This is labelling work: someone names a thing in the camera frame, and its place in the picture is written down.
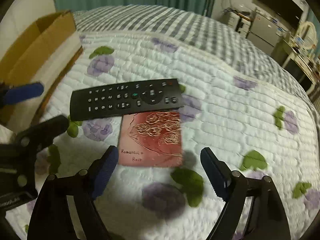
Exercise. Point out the brown cardboard box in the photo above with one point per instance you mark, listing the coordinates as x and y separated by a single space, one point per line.
43 53

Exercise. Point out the white suitcase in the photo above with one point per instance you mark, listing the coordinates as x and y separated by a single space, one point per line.
237 23

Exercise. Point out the oval vanity mirror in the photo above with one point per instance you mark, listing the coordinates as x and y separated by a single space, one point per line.
307 32

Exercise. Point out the white floral quilt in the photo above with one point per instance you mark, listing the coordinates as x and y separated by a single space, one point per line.
258 120

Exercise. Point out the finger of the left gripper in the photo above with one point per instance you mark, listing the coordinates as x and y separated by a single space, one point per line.
14 95
40 136

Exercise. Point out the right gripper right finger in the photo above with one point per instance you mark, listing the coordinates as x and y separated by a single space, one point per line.
232 187

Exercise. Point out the white dressing table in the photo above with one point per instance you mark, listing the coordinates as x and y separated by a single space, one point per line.
294 56

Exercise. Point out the silver mini fridge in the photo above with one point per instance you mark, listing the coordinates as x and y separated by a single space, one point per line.
264 33

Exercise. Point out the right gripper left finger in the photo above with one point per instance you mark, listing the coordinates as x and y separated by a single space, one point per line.
93 186

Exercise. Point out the black remote control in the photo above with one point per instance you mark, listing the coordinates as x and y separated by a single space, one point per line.
125 98

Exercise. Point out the pink rose card box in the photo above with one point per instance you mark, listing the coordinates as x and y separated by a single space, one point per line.
151 139

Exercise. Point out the grey checkered bed sheet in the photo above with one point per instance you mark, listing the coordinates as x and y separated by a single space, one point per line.
196 30

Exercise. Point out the black wall television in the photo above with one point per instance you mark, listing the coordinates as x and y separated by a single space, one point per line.
288 10

